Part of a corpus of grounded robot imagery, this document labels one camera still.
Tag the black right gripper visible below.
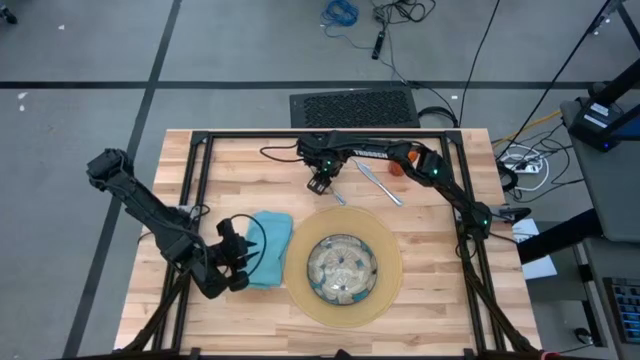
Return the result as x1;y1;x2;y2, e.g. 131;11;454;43
297;135;347;197

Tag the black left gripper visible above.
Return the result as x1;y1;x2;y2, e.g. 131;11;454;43
215;218;262;293

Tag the teal cloth napkin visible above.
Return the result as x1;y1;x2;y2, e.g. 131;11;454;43
243;209;295;291

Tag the silver knife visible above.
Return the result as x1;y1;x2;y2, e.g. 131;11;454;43
354;159;405;208

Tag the dark round plate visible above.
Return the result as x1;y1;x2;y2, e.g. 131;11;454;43
305;234;379;307

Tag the round woven straw placemat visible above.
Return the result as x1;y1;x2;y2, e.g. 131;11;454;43
282;205;404;329

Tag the black perforated floor mat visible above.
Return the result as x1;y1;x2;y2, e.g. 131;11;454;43
288;86;422;129

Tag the red patterned cup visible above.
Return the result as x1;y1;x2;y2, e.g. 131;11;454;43
388;148;419;178

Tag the white paper sheet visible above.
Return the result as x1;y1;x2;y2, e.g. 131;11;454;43
511;217;558;282

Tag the black stand beam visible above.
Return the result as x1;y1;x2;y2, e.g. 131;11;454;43
516;206;604;265
591;55;640;109

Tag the black computer box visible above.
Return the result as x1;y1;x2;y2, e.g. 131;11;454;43
566;96;640;152

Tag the grey side desk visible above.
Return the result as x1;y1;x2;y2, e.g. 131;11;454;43
558;98;640;244

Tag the black computer mouse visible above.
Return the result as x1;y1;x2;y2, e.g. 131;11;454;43
572;326;595;347

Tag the black keyboard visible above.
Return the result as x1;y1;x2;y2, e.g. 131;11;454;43
601;276;640;346

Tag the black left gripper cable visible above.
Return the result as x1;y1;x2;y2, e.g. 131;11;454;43
231;213;269;277

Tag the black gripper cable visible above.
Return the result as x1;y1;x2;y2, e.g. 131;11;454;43
231;213;269;277
259;144;307;164

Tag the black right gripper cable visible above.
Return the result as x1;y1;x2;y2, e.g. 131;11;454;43
259;144;307;164

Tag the black aluminium table frame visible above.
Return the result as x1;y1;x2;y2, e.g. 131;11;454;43
113;128;542;360

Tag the black looped floor cable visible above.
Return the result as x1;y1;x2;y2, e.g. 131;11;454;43
416;105;459;129

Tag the blue coiled cable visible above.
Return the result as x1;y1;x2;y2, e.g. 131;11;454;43
319;0;375;52

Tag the black tangled cable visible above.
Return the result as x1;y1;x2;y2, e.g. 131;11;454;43
369;0;437;27

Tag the long black floor cable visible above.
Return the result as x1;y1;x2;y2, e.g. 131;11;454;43
456;0;502;127
494;0;614;162

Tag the yellow cable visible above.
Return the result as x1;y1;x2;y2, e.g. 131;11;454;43
491;109;562;147

